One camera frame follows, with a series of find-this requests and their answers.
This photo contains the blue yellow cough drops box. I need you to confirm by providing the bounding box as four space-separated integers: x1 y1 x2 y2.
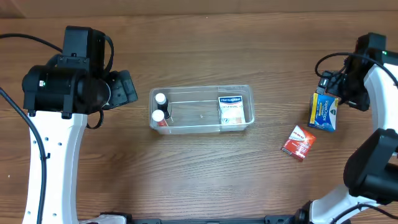
308 93 338 132

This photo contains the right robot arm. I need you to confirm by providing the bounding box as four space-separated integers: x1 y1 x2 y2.
290 32 397 223

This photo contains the clear plastic container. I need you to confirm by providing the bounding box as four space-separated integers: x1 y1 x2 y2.
149 85 255 134

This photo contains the orange tube with white cap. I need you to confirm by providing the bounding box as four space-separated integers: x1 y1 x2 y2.
151 110 168 127

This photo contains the red medicine sachet box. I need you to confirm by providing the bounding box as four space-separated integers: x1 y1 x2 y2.
281 126 316 162

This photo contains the black bottle with white cap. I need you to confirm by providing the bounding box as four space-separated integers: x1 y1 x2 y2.
155 93 170 119

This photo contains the white Hansaplast plaster box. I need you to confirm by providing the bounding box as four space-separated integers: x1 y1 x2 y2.
218 96 246 125

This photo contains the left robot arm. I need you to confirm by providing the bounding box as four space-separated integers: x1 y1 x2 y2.
22 26 137 223

